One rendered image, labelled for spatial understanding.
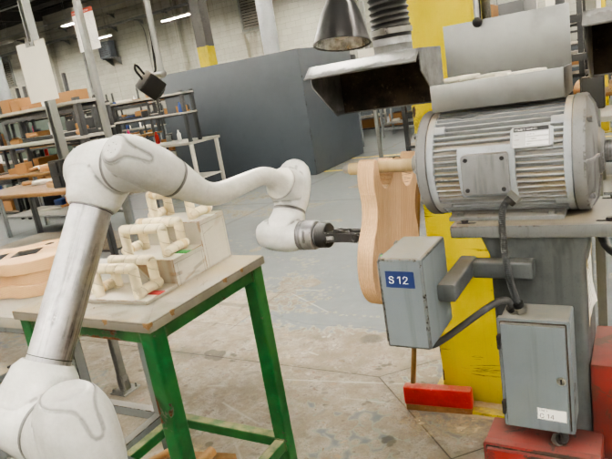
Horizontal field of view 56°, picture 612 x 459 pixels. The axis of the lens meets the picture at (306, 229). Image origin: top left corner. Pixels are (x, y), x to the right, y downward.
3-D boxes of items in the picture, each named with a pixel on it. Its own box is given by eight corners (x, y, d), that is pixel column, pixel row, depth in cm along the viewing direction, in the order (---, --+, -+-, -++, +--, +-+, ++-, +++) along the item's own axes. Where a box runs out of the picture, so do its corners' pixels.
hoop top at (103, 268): (141, 271, 176) (138, 261, 176) (134, 275, 174) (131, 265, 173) (94, 271, 186) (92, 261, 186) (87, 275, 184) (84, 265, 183)
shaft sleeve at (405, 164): (411, 166, 145) (415, 173, 147) (413, 155, 146) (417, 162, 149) (346, 170, 154) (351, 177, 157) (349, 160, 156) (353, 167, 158)
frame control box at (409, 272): (524, 336, 132) (515, 227, 125) (504, 384, 114) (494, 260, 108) (420, 329, 144) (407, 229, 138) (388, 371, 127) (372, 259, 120)
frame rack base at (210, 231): (231, 255, 213) (222, 209, 209) (208, 270, 200) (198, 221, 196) (173, 256, 225) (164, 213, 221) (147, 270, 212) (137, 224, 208)
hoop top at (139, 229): (169, 230, 189) (167, 221, 188) (163, 234, 186) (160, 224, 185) (124, 232, 198) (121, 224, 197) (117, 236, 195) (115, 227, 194)
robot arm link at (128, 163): (192, 151, 141) (156, 154, 149) (133, 117, 127) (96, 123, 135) (178, 201, 138) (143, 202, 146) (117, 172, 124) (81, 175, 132)
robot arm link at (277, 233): (290, 246, 170) (297, 204, 174) (247, 246, 178) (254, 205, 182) (308, 256, 179) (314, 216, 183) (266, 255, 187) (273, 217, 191)
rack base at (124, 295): (178, 286, 187) (178, 282, 186) (147, 305, 174) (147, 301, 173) (116, 285, 199) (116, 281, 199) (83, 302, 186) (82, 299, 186)
